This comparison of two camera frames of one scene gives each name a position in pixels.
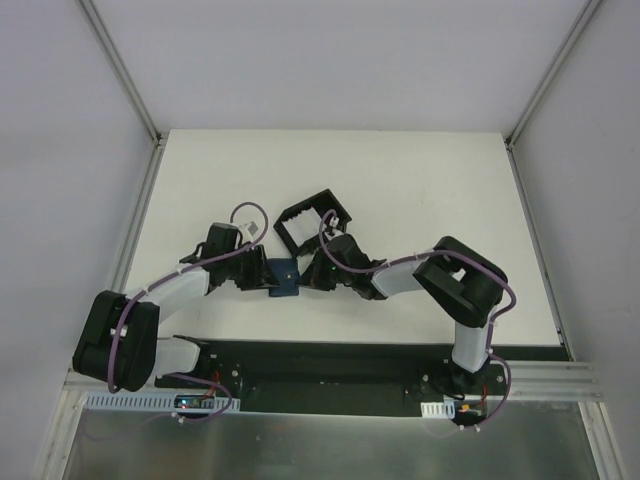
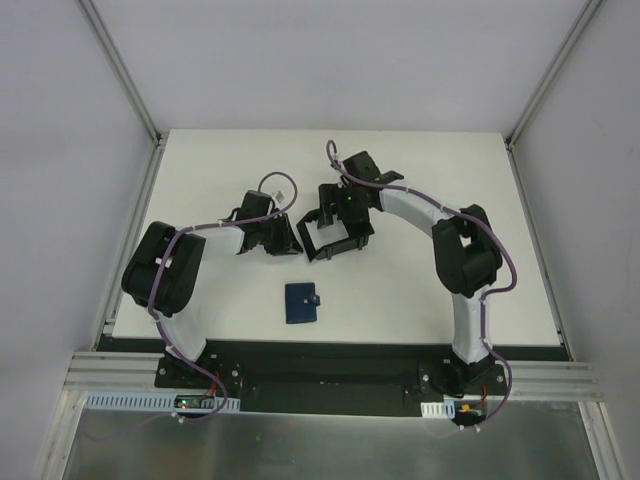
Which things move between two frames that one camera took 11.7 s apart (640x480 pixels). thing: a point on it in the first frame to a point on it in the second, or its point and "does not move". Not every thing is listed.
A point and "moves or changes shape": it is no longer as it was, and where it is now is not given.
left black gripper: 255,267 to 278,235
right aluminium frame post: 550,72 does not move
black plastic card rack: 323,200 moves or changes shape
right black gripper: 314,270 to 343,235
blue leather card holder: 286,272 to 301,302
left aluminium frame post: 158,136 does not move
